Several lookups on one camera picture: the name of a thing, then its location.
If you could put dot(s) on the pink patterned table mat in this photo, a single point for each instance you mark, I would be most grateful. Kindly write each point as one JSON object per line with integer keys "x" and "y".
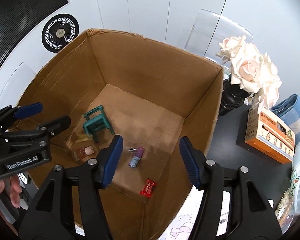
{"x": 181, "y": 226}

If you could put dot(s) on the cream artificial roses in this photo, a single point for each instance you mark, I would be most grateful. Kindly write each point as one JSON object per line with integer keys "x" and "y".
{"x": 252, "y": 71}

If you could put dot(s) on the packaged biscuits tray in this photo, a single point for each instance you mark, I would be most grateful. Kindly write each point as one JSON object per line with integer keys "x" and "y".
{"x": 284, "y": 210}

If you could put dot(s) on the white plastic shopping bag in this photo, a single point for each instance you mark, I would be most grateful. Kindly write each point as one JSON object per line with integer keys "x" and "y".
{"x": 293, "y": 205}

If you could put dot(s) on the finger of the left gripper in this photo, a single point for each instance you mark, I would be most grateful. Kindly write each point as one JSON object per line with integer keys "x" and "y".
{"x": 55, "y": 127}
{"x": 28, "y": 111}

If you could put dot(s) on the green toy chair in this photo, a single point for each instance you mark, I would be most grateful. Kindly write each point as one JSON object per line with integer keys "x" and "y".
{"x": 95, "y": 121}

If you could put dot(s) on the black flower vase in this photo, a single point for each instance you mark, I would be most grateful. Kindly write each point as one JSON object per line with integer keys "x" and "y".
{"x": 232, "y": 97}

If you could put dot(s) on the red candy wrapper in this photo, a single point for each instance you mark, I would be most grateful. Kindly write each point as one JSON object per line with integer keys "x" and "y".
{"x": 148, "y": 188}

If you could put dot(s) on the clear pink perfume bottle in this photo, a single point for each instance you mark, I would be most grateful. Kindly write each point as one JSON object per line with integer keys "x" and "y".
{"x": 82, "y": 153}

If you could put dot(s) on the blue checkered towel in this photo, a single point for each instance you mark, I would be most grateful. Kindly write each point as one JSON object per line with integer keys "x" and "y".
{"x": 289, "y": 112}

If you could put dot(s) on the purple cap small bottle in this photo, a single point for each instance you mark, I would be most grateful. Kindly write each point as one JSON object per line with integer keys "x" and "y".
{"x": 138, "y": 153}

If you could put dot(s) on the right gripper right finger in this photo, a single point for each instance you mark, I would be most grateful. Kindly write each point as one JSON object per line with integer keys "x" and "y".
{"x": 207, "y": 176}

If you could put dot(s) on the orange long carton box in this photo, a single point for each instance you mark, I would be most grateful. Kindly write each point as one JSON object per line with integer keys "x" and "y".
{"x": 267, "y": 133}

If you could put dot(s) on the person left hand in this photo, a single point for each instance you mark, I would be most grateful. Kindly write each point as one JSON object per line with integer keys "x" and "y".
{"x": 14, "y": 190}

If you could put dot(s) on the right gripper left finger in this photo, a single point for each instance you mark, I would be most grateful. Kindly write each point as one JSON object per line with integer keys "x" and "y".
{"x": 95, "y": 175}

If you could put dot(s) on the brown cardboard box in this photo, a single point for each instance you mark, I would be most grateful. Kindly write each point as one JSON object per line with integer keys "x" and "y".
{"x": 153, "y": 94}

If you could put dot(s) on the clear acrylic chair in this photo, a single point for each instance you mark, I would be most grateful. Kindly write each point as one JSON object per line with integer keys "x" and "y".
{"x": 208, "y": 30}

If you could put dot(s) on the black standing fan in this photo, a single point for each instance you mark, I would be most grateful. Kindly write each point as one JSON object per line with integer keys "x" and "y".
{"x": 59, "y": 31}

